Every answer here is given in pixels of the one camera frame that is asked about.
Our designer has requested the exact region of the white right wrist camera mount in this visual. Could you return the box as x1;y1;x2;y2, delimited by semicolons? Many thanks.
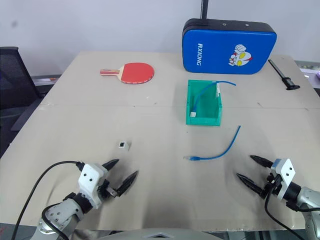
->
270;157;297;201

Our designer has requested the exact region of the black mesh office chair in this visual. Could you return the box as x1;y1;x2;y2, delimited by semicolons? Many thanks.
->
0;46;55;159

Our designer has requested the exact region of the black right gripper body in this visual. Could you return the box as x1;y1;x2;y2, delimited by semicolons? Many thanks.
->
262;171;283;199

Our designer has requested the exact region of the green plastic bin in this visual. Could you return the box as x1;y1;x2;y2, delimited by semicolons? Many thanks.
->
185;79;223;127

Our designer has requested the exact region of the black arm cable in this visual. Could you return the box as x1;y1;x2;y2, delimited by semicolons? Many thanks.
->
264;186;310;240
12;160;85;240

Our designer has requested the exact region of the grey low side shelf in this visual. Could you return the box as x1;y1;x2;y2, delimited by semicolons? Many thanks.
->
31;73;63;99

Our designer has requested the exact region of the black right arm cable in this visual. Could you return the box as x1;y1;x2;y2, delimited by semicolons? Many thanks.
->
264;186;310;240

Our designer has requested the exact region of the silver robot torso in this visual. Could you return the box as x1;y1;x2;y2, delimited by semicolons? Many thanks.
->
109;226;222;240

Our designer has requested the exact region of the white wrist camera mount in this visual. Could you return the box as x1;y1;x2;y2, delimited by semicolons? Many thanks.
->
270;157;297;201
78;163;109;210

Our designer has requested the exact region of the black vertical pole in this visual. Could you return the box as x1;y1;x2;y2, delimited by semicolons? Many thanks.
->
200;0;209;20

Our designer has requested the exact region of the red table tennis paddle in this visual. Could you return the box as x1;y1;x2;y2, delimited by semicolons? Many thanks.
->
99;62;156;85

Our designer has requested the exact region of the cluttered grey side desk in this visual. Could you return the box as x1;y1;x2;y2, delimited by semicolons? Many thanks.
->
294;59;320;99

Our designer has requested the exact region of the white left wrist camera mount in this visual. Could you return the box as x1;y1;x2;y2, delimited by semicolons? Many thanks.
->
78;163;109;210

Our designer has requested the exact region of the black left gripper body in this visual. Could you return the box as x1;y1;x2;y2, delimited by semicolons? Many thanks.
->
97;178;118;201

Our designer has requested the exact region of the black plastic caliper tool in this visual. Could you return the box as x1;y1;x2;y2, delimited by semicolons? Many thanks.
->
267;58;301;92

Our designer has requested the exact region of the small white connector block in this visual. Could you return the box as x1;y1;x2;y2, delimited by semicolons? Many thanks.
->
117;140;132;152

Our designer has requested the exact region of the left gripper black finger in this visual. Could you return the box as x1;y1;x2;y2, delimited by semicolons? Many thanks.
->
101;158;120;173
115;170;140;198

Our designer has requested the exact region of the blue RXIONG kick pad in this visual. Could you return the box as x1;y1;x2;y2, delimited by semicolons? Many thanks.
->
181;17;278;76

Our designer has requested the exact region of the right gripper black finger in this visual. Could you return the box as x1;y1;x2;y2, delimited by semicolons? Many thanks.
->
249;155;275;169
236;172;267;200

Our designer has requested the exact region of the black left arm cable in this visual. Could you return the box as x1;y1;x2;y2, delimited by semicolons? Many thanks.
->
12;160;85;240

